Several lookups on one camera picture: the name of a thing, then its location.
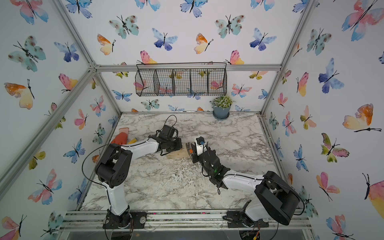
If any red work glove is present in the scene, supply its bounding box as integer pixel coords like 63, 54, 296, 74
111, 128, 129, 145

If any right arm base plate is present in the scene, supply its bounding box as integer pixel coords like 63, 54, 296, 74
222, 211, 269, 229

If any orange black claw hammer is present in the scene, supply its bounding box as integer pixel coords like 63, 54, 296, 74
186, 143, 194, 159

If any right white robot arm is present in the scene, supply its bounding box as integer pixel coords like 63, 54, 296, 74
187, 144, 301, 226

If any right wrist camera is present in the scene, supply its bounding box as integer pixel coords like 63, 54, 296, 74
195, 137, 206, 156

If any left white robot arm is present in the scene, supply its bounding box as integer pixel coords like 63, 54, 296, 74
95, 125, 182, 217

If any wooden block with nails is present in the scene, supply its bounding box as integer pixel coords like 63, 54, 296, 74
166, 147, 190, 160

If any black wire wall basket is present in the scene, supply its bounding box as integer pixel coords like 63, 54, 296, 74
134, 62, 228, 100

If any aluminium front rail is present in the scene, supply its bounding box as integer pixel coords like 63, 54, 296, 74
60, 210, 312, 233

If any potted green plant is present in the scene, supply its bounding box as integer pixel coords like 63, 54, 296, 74
212, 95, 233, 121

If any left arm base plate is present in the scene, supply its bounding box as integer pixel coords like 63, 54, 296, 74
103, 210, 147, 230

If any yellow green object under glove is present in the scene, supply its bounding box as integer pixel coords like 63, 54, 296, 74
127, 138, 138, 145

